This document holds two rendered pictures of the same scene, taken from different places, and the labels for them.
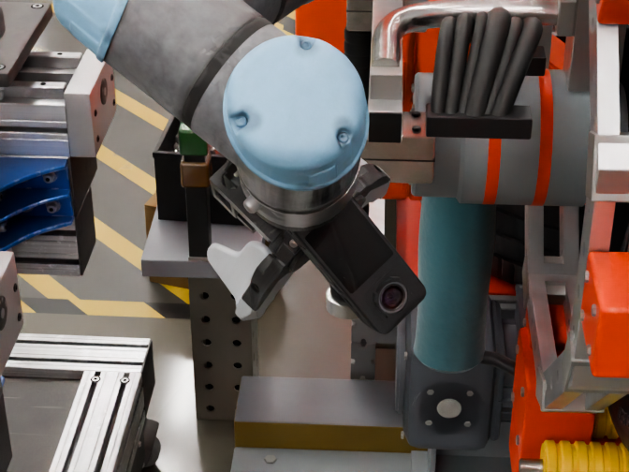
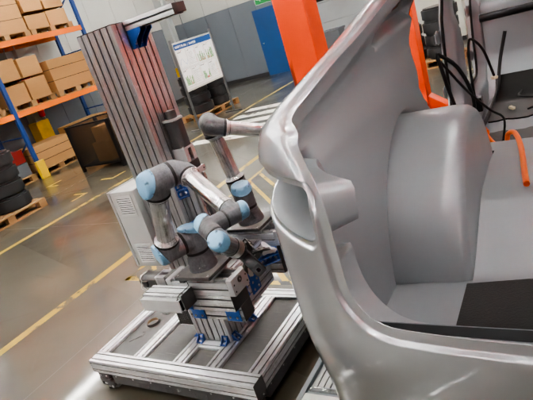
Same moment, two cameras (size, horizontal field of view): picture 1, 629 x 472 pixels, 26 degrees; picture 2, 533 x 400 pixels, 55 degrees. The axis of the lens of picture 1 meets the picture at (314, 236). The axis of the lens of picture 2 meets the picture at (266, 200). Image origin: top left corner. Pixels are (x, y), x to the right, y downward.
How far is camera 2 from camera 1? 132 cm
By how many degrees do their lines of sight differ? 31
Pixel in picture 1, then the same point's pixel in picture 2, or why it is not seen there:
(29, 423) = (285, 309)
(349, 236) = (249, 259)
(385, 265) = (256, 264)
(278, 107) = (212, 240)
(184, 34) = (205, 230)
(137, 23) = (200, 229)
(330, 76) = (218, 236)
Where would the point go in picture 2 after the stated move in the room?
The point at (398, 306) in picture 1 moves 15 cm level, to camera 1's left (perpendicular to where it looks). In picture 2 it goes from (259, 271) to (227, 272)
